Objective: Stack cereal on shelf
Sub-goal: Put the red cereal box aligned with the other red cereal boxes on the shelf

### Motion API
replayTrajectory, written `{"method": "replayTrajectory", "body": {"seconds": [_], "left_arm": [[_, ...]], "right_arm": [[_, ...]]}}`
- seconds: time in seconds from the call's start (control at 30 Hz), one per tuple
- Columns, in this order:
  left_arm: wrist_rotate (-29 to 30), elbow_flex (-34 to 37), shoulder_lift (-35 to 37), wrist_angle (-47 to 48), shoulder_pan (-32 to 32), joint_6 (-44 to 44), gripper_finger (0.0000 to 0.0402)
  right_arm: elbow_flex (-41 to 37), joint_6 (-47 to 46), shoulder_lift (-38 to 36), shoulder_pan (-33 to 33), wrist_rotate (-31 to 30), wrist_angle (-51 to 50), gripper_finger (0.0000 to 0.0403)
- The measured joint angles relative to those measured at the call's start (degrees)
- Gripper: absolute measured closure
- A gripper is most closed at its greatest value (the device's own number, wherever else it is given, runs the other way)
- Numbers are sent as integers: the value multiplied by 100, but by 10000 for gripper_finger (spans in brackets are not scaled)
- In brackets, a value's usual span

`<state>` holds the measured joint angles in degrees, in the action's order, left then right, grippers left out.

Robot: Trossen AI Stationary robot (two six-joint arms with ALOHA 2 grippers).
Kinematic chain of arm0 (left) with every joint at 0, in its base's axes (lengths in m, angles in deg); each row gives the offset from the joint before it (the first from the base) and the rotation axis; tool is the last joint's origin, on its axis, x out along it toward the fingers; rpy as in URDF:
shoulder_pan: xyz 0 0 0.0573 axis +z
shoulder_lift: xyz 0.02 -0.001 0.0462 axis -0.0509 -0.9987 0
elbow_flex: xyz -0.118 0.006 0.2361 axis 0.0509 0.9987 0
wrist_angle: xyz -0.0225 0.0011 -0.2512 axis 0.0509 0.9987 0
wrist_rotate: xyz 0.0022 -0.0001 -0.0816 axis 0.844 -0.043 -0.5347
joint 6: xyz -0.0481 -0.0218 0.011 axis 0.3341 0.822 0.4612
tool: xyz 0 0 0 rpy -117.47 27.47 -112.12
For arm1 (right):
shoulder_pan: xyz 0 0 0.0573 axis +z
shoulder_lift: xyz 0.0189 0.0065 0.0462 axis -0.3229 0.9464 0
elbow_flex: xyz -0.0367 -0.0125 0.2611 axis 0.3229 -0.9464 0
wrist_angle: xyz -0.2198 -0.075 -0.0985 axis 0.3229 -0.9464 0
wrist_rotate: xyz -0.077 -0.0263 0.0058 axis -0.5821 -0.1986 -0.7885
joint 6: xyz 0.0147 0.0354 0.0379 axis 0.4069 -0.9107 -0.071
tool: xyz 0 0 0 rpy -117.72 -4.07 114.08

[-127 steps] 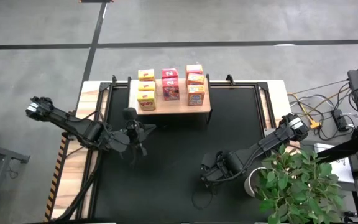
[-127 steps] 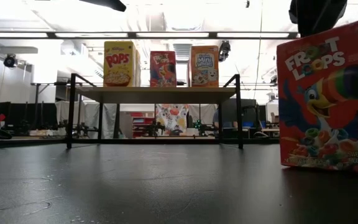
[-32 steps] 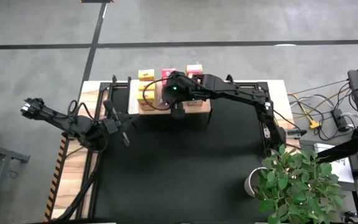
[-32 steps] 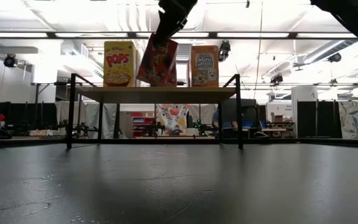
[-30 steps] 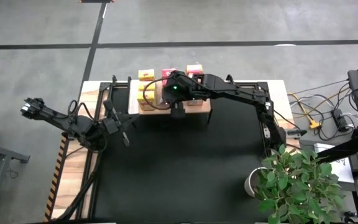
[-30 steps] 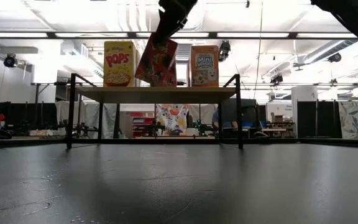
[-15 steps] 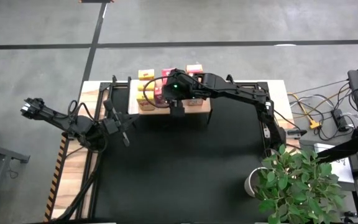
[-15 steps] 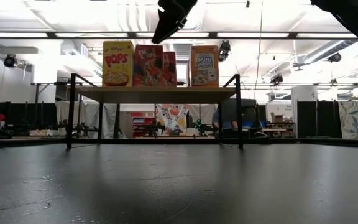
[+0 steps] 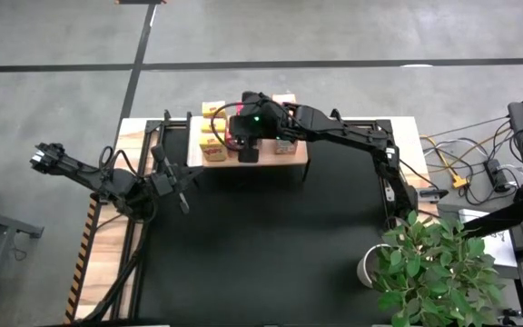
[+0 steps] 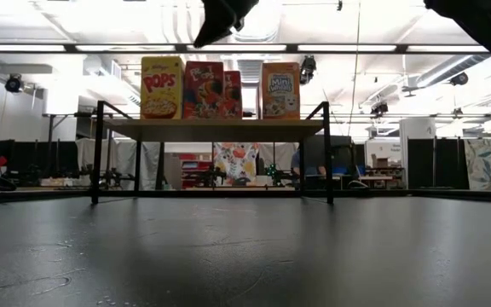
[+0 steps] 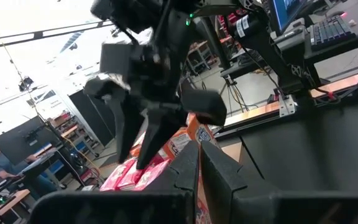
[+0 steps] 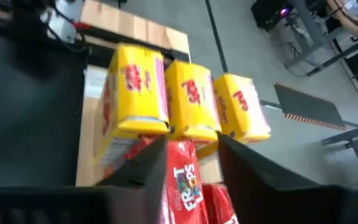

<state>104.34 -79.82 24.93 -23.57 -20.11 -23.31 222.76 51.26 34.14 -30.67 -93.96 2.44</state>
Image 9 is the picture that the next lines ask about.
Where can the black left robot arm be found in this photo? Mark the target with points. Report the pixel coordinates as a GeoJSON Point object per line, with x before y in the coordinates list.
{"type": "Point", "coordinates": [89, 177]}

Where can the wooden shelf with black legs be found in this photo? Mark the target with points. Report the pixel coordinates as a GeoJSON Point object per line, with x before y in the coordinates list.
{"type": "Point", "coordinates": [270, 158]}

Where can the black power adapter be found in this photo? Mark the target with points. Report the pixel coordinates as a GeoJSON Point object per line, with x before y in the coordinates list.
{"type": "Point", "coordinates": [496, 175]}

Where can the black slanted bar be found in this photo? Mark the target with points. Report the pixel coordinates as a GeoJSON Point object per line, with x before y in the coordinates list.
{"type": "Point", "coordinates": [506, 218]}

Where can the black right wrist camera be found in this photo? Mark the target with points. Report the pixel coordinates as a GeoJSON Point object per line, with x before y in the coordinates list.
{"type": "Point", "coordinates": [245, 126]}

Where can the green leafy plant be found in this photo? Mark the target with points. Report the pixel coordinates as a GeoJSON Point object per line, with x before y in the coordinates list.
{"type": "Point", "coordinates": [434, 272]}

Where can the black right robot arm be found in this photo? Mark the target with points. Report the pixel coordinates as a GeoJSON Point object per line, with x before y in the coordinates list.
{"type": "Point", "coordinates": [348, 131]}

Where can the white paper sheet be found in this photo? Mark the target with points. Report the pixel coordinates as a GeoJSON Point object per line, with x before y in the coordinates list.
{"type": "Point", "coordinates": [500, 247]}

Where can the white plant pot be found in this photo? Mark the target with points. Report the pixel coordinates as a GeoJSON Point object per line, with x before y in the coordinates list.
{"type": "Point", "coordinates": [365, 268]}

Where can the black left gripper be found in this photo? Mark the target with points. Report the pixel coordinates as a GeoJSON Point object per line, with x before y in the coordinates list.
{"type": "Point", "coordinates": [164, 184]}

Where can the black table mat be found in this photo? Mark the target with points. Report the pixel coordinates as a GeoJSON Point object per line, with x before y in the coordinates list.
{"type": "Point", "coordinates": [261, 236]}

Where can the yellow black hazard tape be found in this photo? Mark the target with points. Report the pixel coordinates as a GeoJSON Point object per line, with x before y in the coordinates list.
{"type": "Point", "coordinates": [82, 259]}

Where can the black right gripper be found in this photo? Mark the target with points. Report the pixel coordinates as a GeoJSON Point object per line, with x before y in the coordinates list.
{"type": "Point", "coordinates": [273, 120]}

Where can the yellow Corn Pops cereal box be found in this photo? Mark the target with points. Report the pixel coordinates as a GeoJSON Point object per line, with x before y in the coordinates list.
{"type": "Point", "coordinates": [212, 109]}
{"type": "Point", "coordinates": [211, 126]}
{"type": "Point", "coordinates": [213, 150]}

